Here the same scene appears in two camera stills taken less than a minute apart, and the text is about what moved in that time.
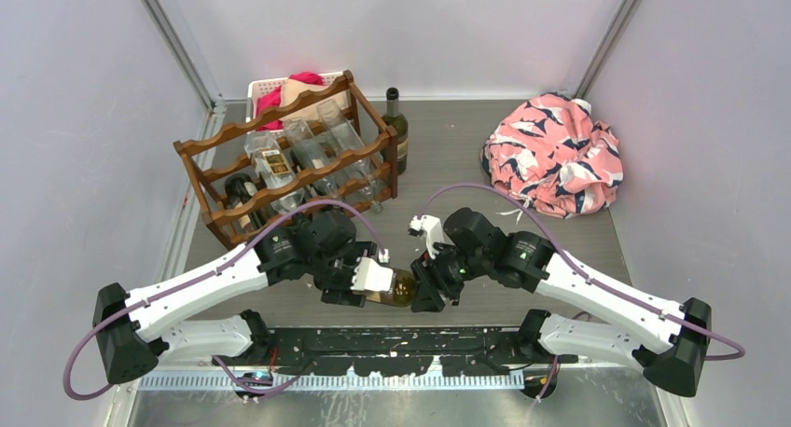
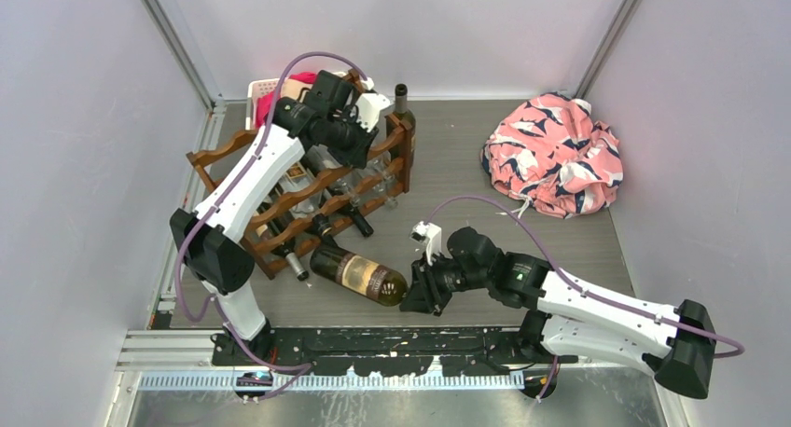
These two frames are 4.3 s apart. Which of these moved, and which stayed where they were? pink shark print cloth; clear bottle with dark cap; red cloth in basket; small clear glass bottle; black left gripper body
Moved: black left gripper body; small clear glass bottle; clear bottle with dark cap
Stayed: red cloth in basket; pink shark print cloth
